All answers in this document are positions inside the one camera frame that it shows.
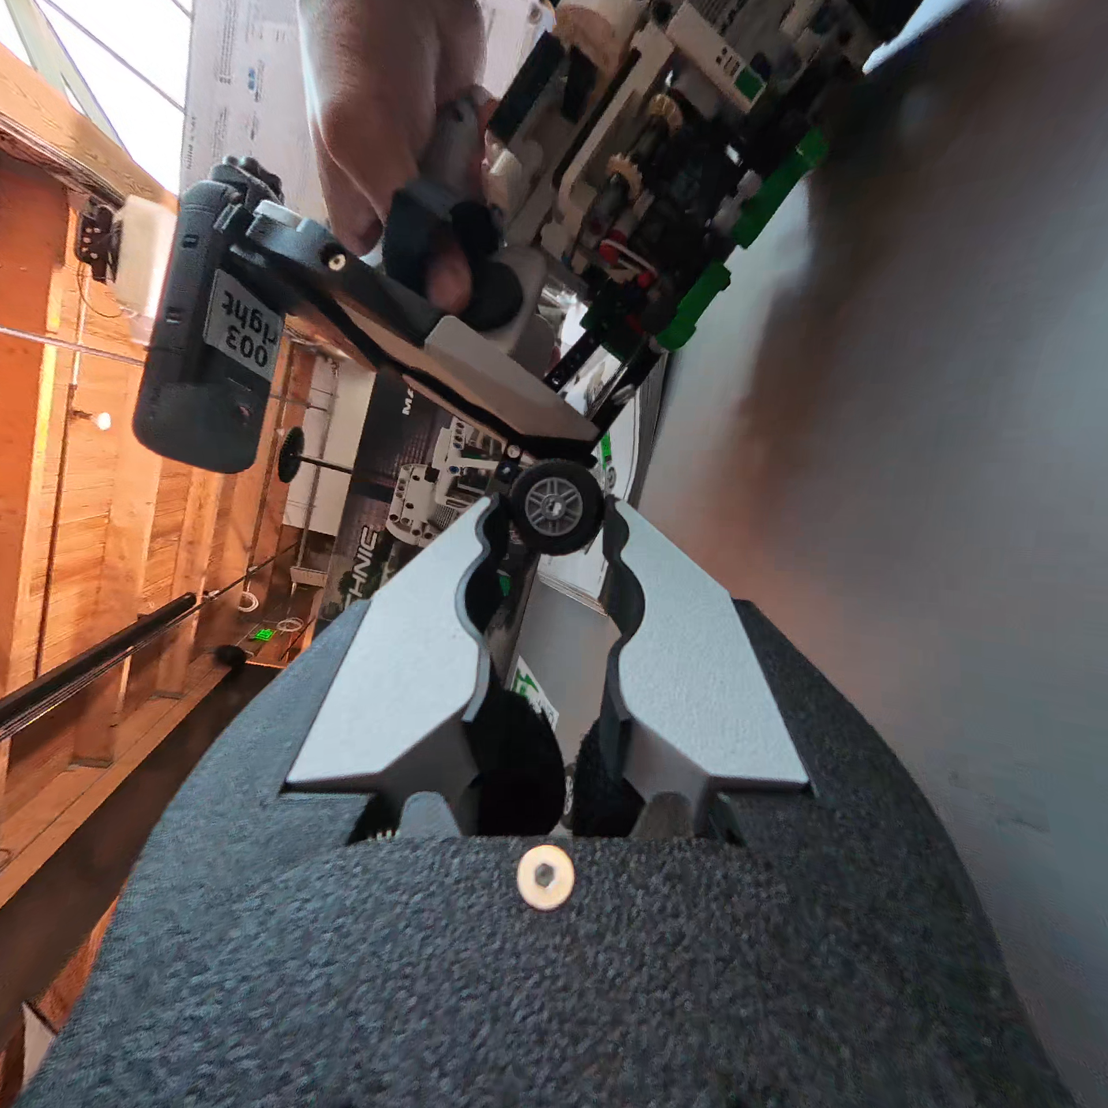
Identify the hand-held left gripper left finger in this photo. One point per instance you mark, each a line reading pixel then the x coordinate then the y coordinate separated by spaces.
pixel 398 693

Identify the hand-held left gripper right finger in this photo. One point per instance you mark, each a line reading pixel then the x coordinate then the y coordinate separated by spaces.
pixel 710 693

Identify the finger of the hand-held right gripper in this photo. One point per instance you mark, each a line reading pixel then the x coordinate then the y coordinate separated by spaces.
pixel 501 381
pixel 484 424

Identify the black toy wheel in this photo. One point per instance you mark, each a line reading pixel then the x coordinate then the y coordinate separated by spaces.
pixel 554 507

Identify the white lego truck model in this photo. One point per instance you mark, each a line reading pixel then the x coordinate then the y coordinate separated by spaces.
pixel 623 129

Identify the dark lego set box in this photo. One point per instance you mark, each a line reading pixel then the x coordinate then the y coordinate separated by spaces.
pixel 416 484

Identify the lego instruction booklet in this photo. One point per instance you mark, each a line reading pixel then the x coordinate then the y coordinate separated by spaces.
pixel 575 571

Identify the person's right hand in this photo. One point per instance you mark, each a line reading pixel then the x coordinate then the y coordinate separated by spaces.
pixel 381 104

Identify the black round-top stand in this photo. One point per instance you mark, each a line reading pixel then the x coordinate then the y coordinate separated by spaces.
pixel 292 453

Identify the black pole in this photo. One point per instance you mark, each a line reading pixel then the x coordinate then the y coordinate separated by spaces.
pixel 95 666

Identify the instruction sheet on wooden board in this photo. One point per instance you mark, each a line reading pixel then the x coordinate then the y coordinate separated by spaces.
pixel 251 104

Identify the white wall device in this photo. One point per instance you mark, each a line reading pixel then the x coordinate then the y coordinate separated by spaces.
pixel 142 251

